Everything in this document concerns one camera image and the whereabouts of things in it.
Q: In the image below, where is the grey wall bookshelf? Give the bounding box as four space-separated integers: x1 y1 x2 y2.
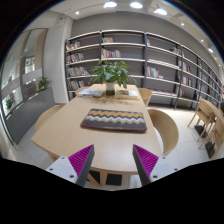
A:
65 30 222 109

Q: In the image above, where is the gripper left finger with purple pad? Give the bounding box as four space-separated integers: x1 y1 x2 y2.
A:
47 145 95 187

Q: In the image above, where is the wooden chair right near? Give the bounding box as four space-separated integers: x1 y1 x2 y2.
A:
148 109 179 155

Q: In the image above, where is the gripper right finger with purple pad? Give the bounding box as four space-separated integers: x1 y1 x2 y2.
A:
132 143 181 187

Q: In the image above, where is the open white book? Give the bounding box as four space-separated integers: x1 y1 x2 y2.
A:
78 89 104 97

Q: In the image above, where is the zigzag patterned folded towel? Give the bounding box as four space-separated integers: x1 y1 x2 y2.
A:
80 109 147 133

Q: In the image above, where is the small plant by window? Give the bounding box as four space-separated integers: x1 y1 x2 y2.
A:
38 77 50 91

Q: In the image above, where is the wooden chair left near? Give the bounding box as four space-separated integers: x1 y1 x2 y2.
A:
35 104 63 131

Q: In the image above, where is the wooden chair at side table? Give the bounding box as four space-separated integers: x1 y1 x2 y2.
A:
192 98 216 139

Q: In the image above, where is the wooden chair far right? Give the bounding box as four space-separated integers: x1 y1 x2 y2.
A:
138 88 152 106

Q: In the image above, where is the yellow-green book stack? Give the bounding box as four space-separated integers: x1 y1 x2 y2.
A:
114 90 139 100

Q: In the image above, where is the green potted plant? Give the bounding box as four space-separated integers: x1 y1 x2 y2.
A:
89 60 137 96

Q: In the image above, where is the wooden chair far edge right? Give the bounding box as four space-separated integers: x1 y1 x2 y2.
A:
200 118 224 159

